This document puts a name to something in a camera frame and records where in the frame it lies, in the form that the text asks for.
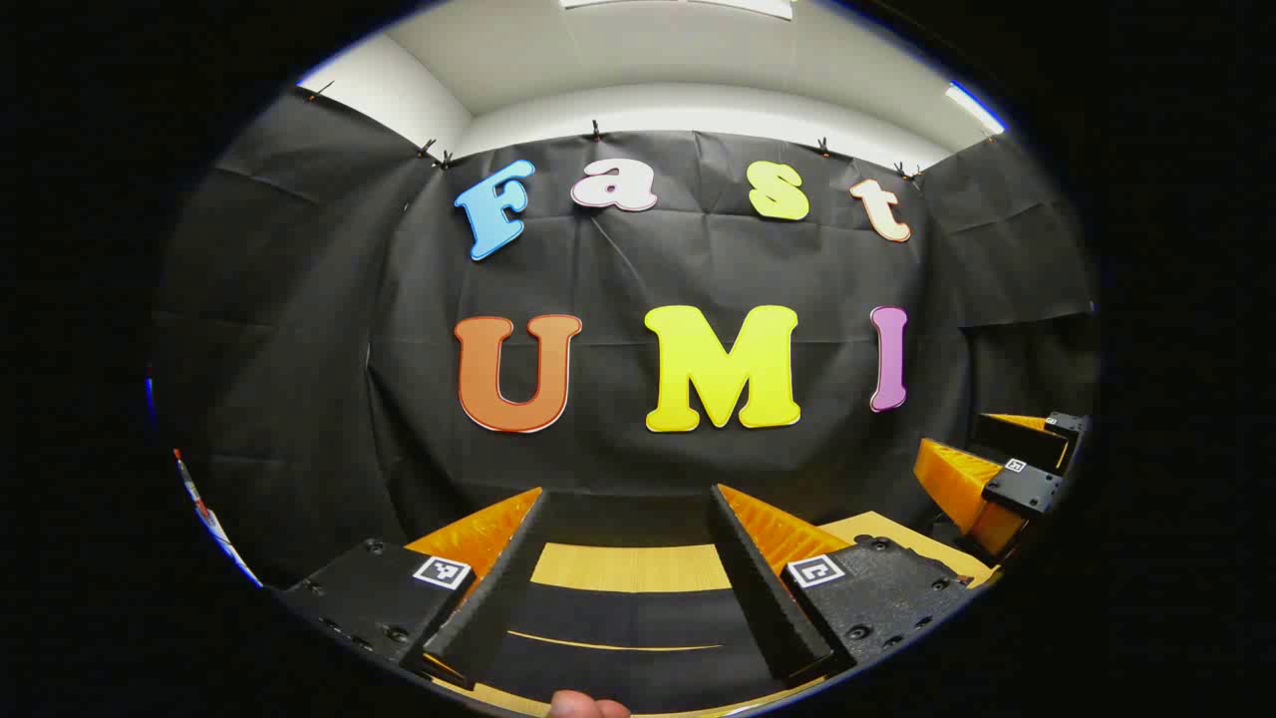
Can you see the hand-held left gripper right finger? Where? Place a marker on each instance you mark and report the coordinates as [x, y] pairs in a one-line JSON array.
[[758, 588]]

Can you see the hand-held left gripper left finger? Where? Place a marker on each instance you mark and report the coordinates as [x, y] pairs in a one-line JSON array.
[[498, 588]]

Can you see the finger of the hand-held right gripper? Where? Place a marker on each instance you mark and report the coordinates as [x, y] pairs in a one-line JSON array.
[[1017, 439], [1027, 491]]

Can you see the dark grey jeans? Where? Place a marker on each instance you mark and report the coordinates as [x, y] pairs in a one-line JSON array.
[[628, 613]]

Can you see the white red printed sheet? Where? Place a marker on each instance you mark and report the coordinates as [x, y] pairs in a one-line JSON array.
[[211, 529]]

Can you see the ceiling light panel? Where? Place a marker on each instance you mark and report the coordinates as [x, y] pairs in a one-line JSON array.
[[975, 108]]

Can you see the black backdrop cloth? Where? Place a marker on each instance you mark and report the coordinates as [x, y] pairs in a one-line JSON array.
[[638, 269]]

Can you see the row of black backdrop clips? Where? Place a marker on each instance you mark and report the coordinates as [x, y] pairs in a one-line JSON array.
[[595, 130]]

